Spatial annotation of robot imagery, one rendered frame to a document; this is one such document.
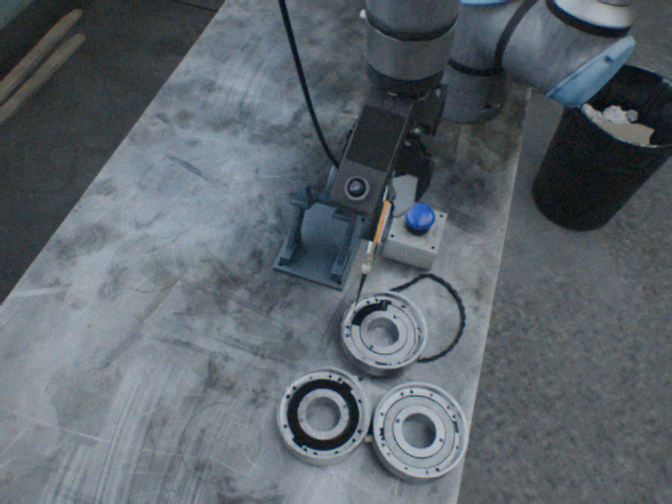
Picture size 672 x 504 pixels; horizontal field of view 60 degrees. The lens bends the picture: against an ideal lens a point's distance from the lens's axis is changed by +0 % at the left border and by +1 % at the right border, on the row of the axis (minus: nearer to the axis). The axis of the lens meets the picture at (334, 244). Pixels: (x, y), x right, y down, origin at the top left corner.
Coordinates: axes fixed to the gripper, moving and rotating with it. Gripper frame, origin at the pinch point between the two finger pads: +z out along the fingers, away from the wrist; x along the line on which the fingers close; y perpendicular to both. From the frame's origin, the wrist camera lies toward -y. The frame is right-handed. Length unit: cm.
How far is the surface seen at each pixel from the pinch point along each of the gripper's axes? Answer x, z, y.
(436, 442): -14.2, 12.1, -19.0
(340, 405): -2.9, 11.5, -19.4
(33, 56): 160, 88, 81
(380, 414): -7.4, 12.3, -18.4
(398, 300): -4.6, 12.1, -3.9
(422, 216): -3.8, 8.1, 6.9
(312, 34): 29, 15, 44
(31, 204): 119, 90, 25
